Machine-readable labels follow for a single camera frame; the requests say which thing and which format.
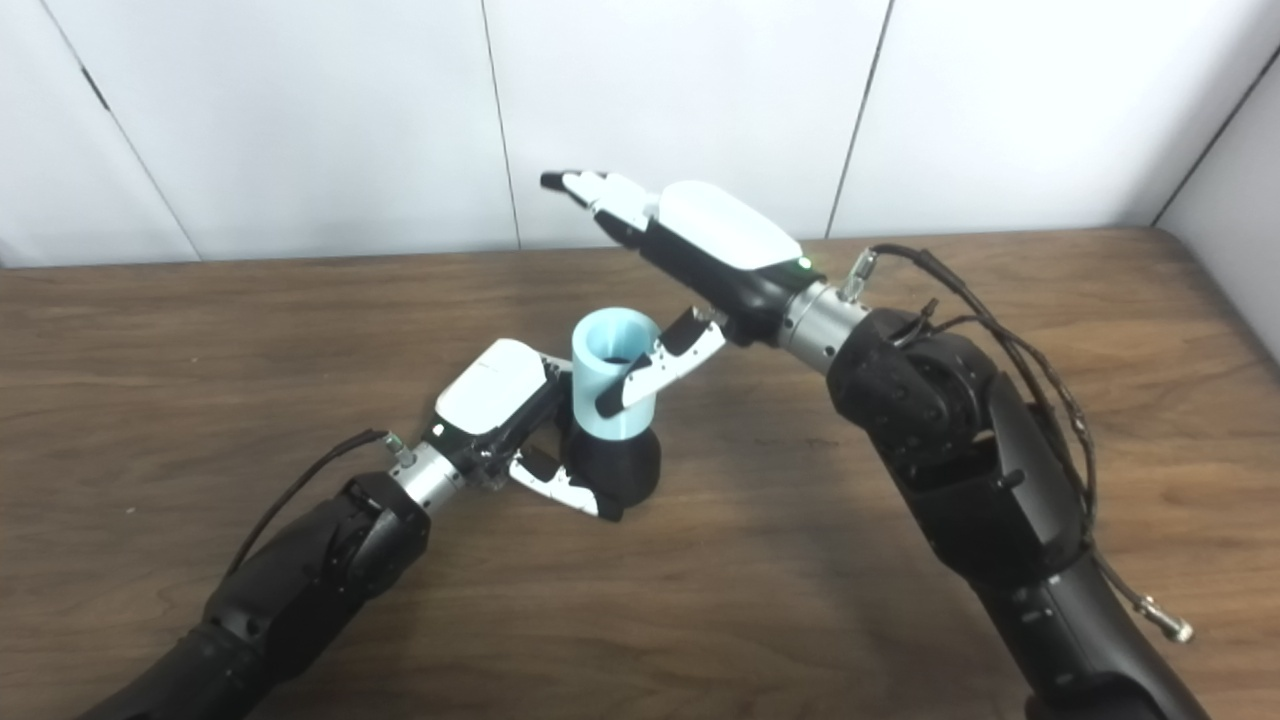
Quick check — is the black and white right hand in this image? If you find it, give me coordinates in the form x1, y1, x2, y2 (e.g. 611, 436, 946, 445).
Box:
540, 170, 829, 419

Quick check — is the black and white left hand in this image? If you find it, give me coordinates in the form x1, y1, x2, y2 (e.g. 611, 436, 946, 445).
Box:
425, 338, 626, 523

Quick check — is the light blue cylinder cup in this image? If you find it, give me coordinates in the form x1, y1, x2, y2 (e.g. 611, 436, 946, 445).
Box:
571, 307, 662, 442

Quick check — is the black nozzle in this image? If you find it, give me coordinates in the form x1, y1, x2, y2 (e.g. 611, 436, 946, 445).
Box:
565, 425, 662, 506

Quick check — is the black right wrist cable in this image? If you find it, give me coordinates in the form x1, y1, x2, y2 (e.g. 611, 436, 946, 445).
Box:
840, 243, 1196, 644

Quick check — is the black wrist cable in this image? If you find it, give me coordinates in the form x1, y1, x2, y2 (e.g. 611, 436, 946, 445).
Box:
225, 429, 416, 576
840, 243, 1196, 644

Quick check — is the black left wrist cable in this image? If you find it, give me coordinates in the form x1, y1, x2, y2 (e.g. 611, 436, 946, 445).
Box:
225, 429, 416, 576

